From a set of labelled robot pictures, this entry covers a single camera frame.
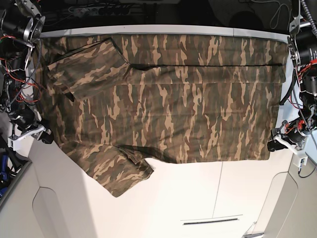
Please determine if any blue and black equipment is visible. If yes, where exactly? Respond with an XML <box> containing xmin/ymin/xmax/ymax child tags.
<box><xmin>0</xmin><ymin>133</ymin><xmax>32</xmax><ymax>199</ymax></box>

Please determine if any camouflage T-shirt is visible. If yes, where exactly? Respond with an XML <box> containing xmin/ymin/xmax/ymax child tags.
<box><xmin>34</xmin><ymin>34</ymin><xmax>288</xmax><ymax>197</ymax></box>

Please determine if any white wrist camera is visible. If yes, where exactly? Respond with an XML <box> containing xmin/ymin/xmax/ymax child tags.
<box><xmin>7</xmin><ymin>135</ymin><xmax>22</xmax><ymax>151</ymax></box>
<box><xmin>293</xmin><ymin>153</ymin><xmax>308</xmax><ymax>174</ymax></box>

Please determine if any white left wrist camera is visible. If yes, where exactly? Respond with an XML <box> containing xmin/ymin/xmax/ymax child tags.
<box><xmin>293</xmin><ymin>153</ymin><xmax>308</xmax><ymax>174</ymax></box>

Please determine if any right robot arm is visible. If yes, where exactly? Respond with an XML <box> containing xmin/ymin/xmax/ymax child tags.
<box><xmin>0</xmin><ymin>0</ymin><xmax>53</xmax><ymax>148</ymax></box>

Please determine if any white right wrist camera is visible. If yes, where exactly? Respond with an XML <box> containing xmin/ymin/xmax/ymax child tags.
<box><xmin>7</xmin><ymin>135</ymin><xmax>22</xmax><ymax>151</ymax></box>

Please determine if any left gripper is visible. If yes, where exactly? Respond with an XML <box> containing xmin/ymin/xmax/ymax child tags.
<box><xmin>267</xmin><ymin>123</ymin><xmax>309</xmax><ymax>154</ymax></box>

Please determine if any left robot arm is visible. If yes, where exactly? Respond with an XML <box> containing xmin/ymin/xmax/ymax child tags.
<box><xmin>267</xmin><ymin>0</ymin><xmax>317</xmax><ymax>154</ymax></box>

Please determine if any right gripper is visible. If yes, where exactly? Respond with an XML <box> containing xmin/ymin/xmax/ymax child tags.
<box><xmin>9</xmin><ymin>116</ymin><xmax>53</xmax><ymax>144</ymax></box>

